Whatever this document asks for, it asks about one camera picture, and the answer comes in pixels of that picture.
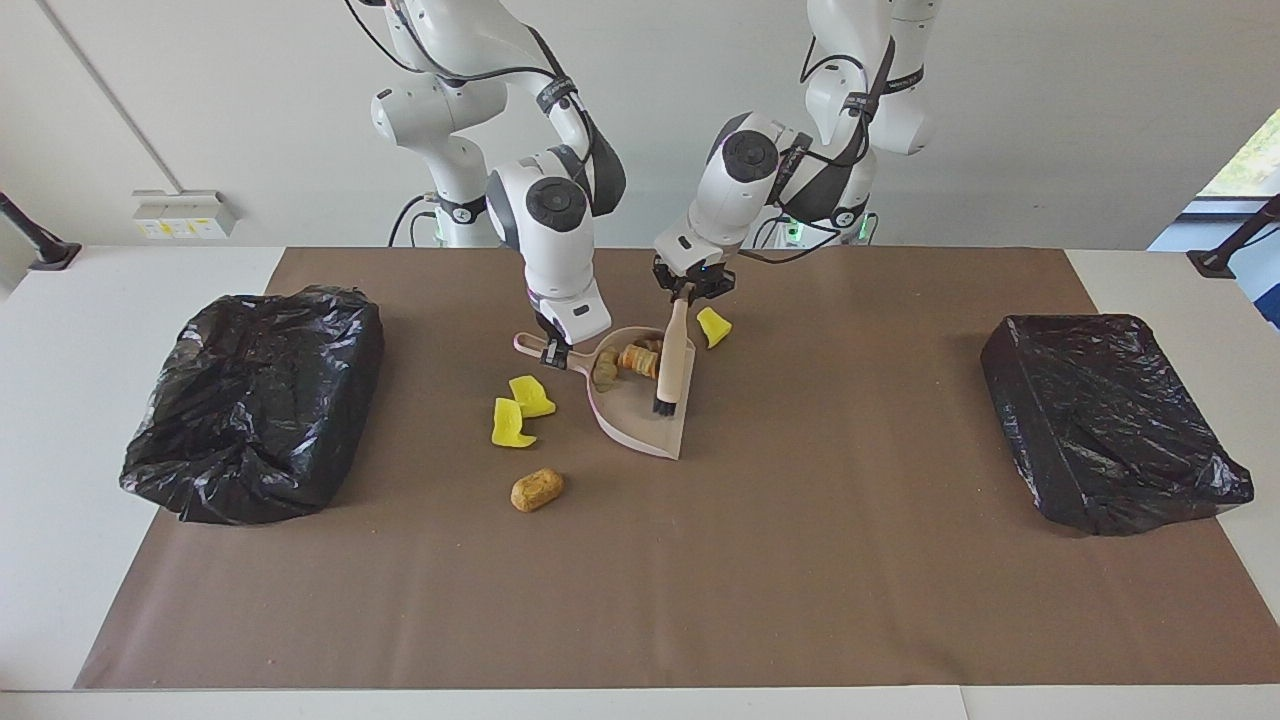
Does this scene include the crumpled open black bag bin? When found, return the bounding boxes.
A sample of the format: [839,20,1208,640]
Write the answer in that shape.
[119,285,386,526]

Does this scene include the pink plastic dustpan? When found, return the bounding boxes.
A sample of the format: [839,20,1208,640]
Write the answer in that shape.
[513,325,698,462]

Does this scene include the brown sponge chunk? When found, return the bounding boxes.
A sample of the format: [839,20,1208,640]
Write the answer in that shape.
[510,468,566,514]

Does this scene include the black right base cable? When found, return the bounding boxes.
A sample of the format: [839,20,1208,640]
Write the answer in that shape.
[388,193,441,248]

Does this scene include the brown table mat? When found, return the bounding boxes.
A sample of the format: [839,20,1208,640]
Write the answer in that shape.
[75,247,1280,691]

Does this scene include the flat taut black bag bin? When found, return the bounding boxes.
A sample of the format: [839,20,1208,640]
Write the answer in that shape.
[980,314,1255,537]

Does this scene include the white wall cable conduit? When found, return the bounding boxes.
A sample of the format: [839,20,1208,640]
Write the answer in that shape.
[38,0,186,193]

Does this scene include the beige brush black bristles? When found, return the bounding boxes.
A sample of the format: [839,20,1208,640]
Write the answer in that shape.
[653,297,693,417]

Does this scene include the white wall socket box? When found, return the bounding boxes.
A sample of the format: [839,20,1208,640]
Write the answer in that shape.
[132,190,239,241]

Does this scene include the window with dark frame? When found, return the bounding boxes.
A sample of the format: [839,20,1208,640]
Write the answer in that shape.
[1195,105,1280,216]

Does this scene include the black angled stand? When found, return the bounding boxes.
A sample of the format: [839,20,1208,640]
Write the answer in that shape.
[1187,193,1280,280]
[0,190,83,272]

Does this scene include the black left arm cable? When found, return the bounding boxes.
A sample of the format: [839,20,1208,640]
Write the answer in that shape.
[738,40,926,266]

